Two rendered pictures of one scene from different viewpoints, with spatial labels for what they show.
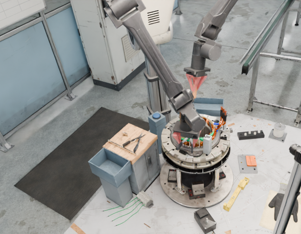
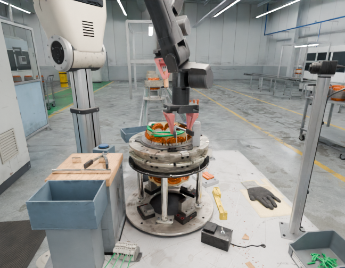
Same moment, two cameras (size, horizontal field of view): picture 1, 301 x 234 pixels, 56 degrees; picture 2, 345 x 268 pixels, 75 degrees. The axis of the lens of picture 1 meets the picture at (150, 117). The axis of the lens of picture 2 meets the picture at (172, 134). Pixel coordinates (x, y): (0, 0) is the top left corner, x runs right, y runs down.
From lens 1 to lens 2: 0.81 m
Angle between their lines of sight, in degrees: 43
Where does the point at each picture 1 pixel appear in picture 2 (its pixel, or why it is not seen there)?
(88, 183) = not seen: outside the picture
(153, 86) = (86, 120)
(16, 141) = not seen: outside the picture
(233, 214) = (233, 220)
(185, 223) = (197, 252)
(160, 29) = (95, 45)
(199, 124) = (210, 77)
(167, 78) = (170, 15)
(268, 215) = (258, 207)
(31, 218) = not seen: outside the picture
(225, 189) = (207, 201)
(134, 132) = (88, 157)
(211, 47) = (183, 18)
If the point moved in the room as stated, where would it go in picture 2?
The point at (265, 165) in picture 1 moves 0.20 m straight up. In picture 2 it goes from (219, 176) to (221, 143)
